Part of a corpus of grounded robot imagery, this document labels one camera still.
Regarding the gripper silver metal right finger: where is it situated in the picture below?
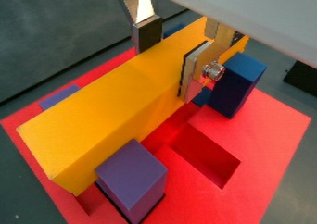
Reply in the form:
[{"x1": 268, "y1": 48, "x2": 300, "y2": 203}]
[{"x1": 177, "y1": 19, "x2": 236, "y2": 103}]

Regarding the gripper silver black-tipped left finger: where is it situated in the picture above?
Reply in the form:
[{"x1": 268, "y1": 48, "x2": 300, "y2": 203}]
[{"x1": 122, "y1": 0, "x2": 162, "y2": 54}]

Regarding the yellow long block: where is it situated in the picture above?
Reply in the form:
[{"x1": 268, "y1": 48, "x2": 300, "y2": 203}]
[{"x1": 17, "y1": 16, "x2": 251, "y2": 197}]

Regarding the red board base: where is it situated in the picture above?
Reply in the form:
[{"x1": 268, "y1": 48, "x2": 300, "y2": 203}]
[{"x1": 0, "y1": 46, "x2": 312, "y2": 224}]

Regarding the dark blue U block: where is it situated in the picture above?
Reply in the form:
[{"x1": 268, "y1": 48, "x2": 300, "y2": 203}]
[{"x1": 162, "y1": 23, "x2": 269, "y2": 120}]

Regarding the black block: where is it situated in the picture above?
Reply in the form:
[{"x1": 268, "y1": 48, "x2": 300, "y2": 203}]
[{"x1": 284, "y1": 61, "x2": 317, "y2": 97}]

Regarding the purple U block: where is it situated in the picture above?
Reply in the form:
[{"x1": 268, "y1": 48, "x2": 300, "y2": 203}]
[{"x1": 38, "y1": 87, "x2": 168, "y2": 223}]

